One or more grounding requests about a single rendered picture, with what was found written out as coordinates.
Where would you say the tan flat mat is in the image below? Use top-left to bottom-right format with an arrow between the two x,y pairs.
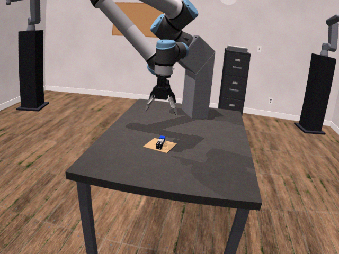
143,138 -> 177,153

